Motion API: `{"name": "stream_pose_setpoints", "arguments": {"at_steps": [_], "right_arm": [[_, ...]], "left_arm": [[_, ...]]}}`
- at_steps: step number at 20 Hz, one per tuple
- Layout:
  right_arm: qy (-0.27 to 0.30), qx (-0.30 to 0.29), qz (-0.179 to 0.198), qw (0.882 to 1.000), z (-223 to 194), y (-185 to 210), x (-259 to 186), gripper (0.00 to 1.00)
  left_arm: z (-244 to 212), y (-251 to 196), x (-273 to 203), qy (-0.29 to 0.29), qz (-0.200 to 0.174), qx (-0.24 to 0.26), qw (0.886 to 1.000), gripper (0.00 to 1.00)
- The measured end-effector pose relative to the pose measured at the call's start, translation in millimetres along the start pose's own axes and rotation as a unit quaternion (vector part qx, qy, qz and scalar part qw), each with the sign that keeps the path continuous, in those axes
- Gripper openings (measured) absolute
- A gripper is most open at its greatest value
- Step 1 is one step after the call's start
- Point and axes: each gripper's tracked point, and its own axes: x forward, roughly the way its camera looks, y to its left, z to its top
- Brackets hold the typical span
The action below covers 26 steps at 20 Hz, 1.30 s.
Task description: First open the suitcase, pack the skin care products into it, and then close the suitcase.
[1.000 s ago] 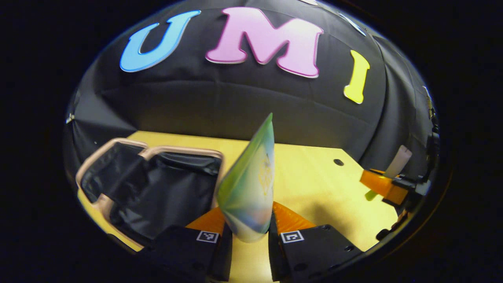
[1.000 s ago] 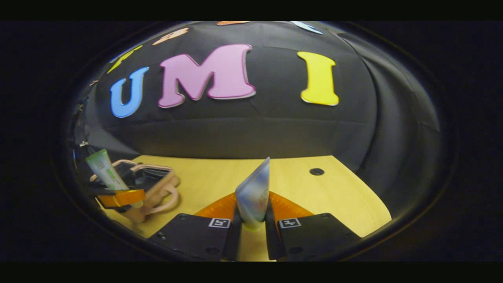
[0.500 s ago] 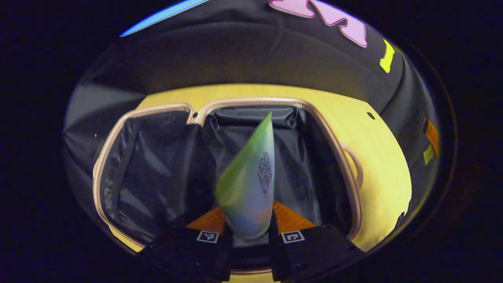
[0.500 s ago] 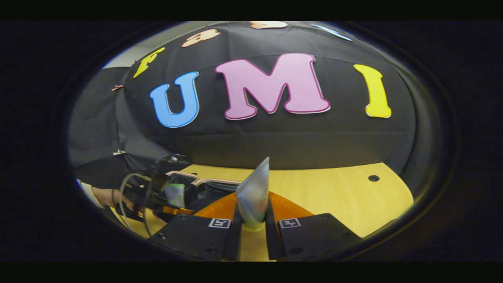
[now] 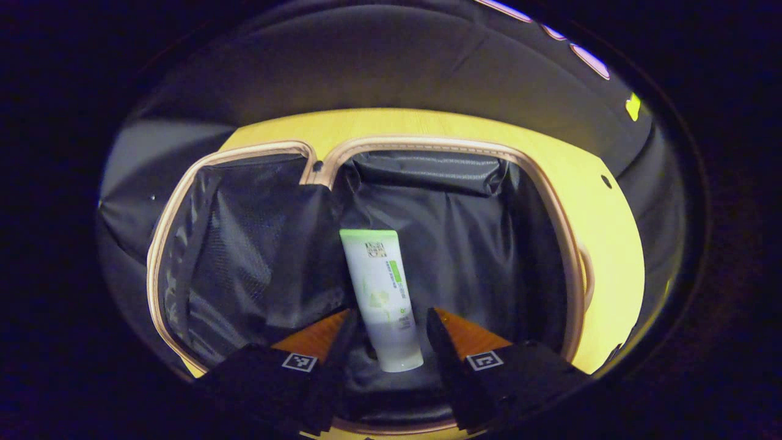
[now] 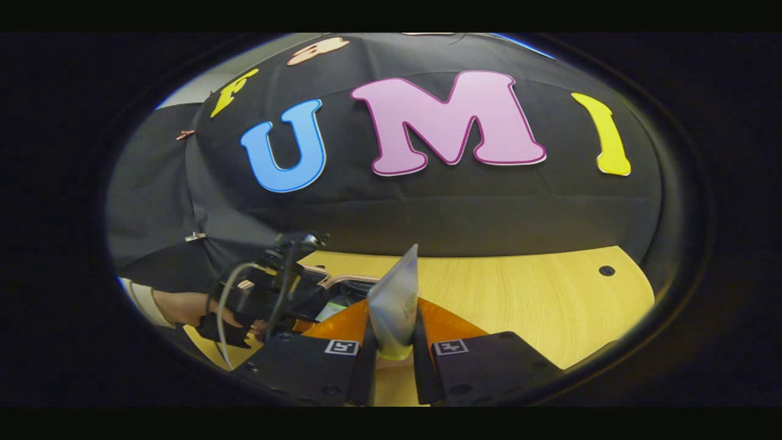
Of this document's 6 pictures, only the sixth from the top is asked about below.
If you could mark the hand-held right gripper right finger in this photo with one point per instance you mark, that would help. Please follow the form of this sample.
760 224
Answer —
489 366

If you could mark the white tube with green cap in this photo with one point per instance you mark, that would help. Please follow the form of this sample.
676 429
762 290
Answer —
394 305

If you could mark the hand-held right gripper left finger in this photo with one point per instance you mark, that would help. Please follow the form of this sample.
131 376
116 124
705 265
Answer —
293 366

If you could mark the copper cloth clip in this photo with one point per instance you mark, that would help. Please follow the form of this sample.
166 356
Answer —
185 134

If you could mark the black backdrop cloth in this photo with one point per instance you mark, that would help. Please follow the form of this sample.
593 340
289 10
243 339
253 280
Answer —
427 208

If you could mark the silver cloth clip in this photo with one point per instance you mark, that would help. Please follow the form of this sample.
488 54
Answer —
195 236

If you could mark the black round table hole cover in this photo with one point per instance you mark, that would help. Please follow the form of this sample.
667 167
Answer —
606 271

